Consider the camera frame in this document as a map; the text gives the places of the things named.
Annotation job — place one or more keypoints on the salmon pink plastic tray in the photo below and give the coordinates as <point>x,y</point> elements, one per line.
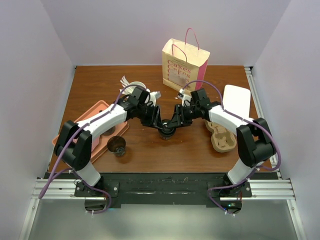
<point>99,145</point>

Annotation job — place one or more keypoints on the paper bag with pink handles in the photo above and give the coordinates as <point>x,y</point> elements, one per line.
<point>183,65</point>

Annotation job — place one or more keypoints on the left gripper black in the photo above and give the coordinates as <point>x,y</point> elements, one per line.
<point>155,119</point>

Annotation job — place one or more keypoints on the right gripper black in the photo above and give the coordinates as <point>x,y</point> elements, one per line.
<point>178,120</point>

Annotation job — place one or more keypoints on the dark translucent plastic cup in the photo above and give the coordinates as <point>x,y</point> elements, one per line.
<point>117,145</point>

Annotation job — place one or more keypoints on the brown pulp cup carrier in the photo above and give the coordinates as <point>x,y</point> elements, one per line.
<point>222,140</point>

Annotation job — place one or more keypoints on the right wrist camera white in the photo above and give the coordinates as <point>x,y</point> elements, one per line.
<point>184,97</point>

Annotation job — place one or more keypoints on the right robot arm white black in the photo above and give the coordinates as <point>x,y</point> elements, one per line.
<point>255,143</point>

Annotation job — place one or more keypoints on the white cylindrical holder cup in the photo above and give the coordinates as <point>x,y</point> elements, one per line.
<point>134,84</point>

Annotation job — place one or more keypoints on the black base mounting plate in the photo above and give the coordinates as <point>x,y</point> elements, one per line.
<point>170,189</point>

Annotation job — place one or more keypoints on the white rectangular plate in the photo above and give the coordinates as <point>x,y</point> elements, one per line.
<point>237,100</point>

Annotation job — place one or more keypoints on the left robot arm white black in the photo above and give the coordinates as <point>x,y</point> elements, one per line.
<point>74,143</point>

